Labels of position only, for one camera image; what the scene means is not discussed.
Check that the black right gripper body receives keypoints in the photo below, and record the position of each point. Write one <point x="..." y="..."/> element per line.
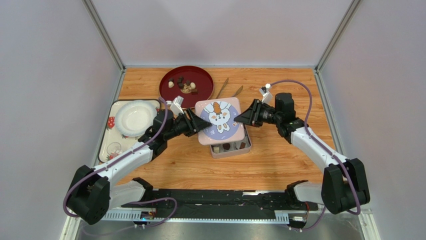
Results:
<point x="257" y="113"/>

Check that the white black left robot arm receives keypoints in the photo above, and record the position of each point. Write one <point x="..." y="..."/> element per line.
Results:
<point x="95" y="190"/>

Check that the white scalloped plate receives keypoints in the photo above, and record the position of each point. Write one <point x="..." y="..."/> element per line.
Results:
<point x="135" y="117"/>

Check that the white chocolate cluster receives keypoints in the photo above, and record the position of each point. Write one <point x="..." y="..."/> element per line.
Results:
<point x="188" y="87"/>

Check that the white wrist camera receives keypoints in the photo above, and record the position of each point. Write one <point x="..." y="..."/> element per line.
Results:
<point x="266" y="94"/>
<point x="175" y="105"/>

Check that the round dark chocolate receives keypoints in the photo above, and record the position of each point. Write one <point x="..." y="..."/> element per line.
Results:
<point x="226" y="146"/>

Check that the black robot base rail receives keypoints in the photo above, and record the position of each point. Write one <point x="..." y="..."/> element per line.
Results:
<point x="226" y="206"/>

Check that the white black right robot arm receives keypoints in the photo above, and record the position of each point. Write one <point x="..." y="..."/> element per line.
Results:
<point x="344" y="183"/>

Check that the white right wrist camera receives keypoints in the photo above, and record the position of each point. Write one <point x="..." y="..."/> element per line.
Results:
<point x="266" y="94"/>

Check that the dark red round tray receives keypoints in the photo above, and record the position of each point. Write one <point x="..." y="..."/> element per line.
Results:
<point x="199" y="76"/>

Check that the pink square chocolate tin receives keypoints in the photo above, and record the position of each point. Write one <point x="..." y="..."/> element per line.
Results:
<point x="234" y="148"/>

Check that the strawberry pattern rectangular tray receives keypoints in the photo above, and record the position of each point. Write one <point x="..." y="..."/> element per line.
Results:
<point x="113" y="142"/>

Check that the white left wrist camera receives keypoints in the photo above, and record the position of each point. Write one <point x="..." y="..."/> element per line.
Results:
<point x="175" y="105"/>

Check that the metal serving tongs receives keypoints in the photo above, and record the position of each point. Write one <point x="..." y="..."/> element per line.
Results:
<point x="229" y="88"/>

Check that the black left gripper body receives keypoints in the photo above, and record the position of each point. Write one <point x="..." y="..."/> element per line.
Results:
<point x="181" y="126"/>

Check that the silver square tin lid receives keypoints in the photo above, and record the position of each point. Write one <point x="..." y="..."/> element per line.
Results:
<point x="221" y="114"/>

